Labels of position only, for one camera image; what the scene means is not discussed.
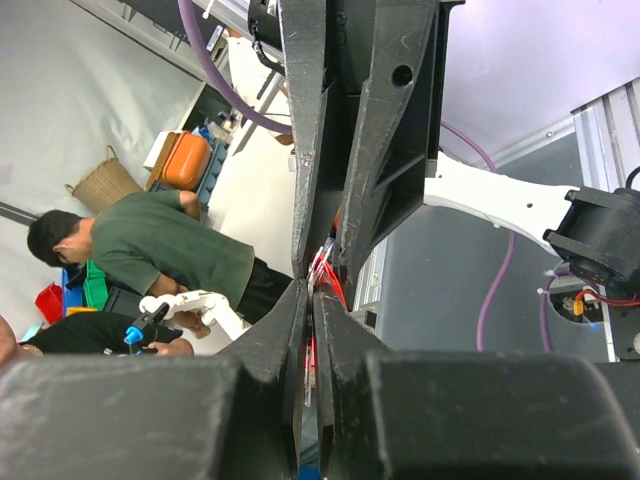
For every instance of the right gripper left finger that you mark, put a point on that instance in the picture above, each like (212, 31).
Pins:
(232, 415)

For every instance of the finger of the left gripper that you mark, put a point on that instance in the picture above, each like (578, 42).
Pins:
(397, 128)
(316, 198)

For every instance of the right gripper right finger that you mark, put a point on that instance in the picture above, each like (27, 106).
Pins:
(386, 414)

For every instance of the red key tag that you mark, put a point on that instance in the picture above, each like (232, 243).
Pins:
(330, 278)

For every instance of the orange plastic case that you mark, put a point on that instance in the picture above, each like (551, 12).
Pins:
(186, 162)

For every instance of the person in black shirt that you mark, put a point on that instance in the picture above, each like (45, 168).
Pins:
(88, 333)

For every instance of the green plastic bin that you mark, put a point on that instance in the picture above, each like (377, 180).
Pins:
(94, 286)

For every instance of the man in green shirt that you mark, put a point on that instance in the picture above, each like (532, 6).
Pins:
(155, 244)

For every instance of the blue plastic bin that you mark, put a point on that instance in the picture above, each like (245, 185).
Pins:
(72, 280)

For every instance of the red plastic bin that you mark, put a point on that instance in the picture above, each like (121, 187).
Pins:
(49, 302)

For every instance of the woven wicker basket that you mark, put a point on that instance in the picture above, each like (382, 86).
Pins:
(108, 182)

